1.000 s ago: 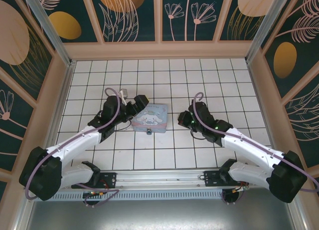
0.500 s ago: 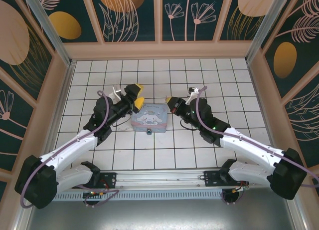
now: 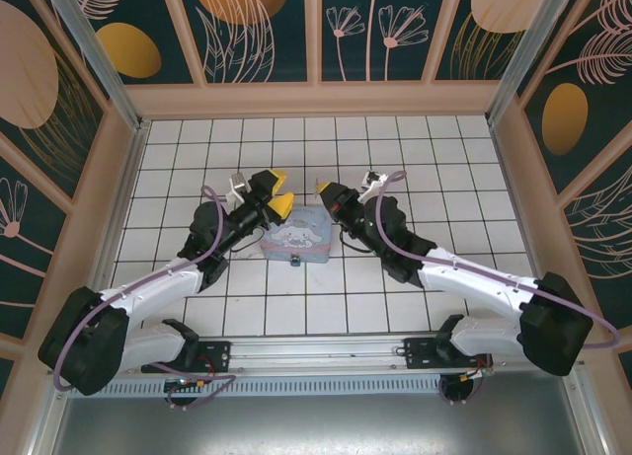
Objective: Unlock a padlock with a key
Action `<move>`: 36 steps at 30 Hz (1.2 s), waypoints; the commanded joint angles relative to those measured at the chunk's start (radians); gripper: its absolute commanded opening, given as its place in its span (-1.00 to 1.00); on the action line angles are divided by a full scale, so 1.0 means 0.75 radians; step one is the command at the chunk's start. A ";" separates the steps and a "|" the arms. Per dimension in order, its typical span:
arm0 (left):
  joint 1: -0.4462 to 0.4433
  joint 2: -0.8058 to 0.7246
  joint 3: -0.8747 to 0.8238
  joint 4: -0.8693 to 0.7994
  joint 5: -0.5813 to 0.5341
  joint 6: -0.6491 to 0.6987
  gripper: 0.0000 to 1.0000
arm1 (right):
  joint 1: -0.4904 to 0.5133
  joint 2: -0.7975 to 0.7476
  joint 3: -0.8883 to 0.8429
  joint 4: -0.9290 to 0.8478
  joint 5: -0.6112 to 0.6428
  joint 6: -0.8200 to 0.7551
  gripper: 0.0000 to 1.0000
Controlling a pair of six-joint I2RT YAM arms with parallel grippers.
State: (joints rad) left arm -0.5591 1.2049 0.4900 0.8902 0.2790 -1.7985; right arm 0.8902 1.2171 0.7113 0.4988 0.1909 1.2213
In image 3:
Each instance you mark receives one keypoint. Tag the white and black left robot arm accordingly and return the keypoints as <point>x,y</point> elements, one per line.
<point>148,287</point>

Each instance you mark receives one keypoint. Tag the yellow power connector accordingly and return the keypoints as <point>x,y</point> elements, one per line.
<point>465,377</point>
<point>198,385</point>

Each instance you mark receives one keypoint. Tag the grey metal sheet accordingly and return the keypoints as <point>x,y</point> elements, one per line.
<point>316,425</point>

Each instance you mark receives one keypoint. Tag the small blue padlock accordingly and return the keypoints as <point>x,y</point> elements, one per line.
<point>295,261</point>

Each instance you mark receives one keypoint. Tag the aluminium floor edge rail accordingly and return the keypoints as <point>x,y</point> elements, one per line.
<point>126,188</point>
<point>513,188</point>

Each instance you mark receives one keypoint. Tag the aluminium corner post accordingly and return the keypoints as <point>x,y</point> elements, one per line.
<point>523,50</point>
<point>99,65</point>

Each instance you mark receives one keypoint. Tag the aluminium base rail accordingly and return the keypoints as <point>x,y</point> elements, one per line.
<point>316,351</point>

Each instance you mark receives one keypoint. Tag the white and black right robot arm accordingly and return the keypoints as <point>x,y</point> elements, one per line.
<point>469,282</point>

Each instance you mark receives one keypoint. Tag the blue cartoon dog tin box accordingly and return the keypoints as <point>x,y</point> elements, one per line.
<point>296,233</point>

